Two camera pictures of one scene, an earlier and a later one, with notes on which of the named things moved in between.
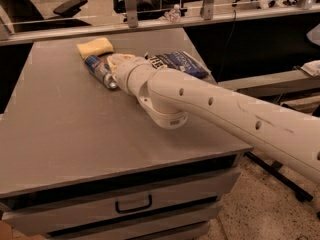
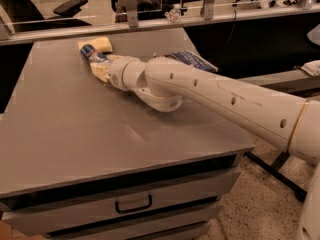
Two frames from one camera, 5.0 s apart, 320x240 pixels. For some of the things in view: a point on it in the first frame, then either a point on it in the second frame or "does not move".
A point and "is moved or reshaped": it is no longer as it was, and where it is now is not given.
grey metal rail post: [131, 5] does not move
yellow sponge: [99, 47] does not move
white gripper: [124, 69] does not move
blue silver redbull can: [100, 70] is moved or reshaped
